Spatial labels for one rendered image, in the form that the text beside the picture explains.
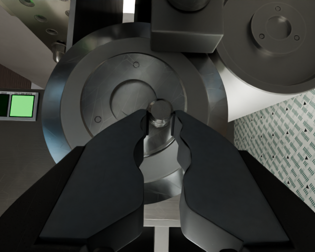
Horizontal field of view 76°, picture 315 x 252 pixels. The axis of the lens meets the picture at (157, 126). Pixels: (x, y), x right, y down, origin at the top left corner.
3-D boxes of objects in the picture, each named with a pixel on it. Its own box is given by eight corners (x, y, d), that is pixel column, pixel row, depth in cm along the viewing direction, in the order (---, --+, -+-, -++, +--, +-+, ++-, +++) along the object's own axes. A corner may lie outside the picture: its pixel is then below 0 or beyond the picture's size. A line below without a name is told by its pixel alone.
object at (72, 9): (86, -123, 20) (71, 58, 17) (122, 26, 43) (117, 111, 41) (81, -123, 20) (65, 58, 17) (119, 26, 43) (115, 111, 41)
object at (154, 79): (119, 31, 15) (207, 87, 14) (123, 45, 17) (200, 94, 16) (56, 117, 14) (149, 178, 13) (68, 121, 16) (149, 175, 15)
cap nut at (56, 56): (64, 42, 49) (62, 60, 48) (70, 50, 52) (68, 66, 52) (48, 42, 49) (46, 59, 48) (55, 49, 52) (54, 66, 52)
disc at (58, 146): (225, 22, 17) (232, 205, 15) (223, 26, 18) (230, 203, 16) (47, 19, 17) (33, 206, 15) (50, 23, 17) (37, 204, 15)
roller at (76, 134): (208, 37, 16) (212, 184, 15) (173, 107, 42) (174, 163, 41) (64, 35, 16) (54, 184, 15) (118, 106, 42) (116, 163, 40)
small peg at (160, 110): (177, 118, 11) (152, 126, 11) (172, 125, 14) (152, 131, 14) (169, 94, 11) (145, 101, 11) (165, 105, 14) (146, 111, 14)
